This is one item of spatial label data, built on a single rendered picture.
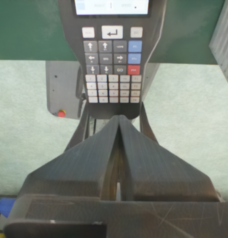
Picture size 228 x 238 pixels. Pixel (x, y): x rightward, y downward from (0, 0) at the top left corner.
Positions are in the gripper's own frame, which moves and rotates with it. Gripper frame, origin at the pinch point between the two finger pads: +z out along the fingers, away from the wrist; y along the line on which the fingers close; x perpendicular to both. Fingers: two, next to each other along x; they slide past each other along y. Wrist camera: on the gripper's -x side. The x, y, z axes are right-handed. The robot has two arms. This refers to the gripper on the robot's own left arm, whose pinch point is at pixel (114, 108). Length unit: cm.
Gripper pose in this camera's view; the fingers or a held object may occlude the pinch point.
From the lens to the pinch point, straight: 27.4
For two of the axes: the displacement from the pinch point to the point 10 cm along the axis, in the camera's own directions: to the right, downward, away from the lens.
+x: 0.3, 1.9, 9.8
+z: 0.1, -9.8, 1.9
